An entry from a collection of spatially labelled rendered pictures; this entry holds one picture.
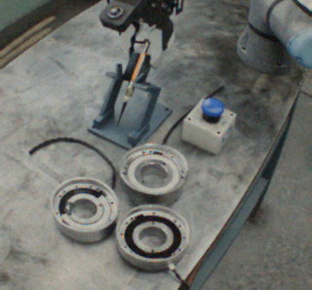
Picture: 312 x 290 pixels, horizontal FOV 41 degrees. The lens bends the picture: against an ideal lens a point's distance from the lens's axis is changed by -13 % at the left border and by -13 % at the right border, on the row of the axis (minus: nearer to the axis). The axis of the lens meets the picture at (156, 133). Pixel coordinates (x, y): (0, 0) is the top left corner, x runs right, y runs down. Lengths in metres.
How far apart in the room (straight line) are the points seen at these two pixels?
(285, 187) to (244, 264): 0.43
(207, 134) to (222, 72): 0.24
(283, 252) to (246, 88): 0.88
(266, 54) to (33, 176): 0.57
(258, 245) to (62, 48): 1.04
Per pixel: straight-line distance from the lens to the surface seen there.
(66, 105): 0.89
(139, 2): 0.68
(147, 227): 0.67
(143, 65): 0.79
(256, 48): 1.03
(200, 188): 0.76
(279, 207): 1.83
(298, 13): 0.87
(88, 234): 0.66
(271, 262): 1.67
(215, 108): 0.79
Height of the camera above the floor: 1.38
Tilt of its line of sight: 44 degrees down
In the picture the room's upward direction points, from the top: 5 degrees clockwise
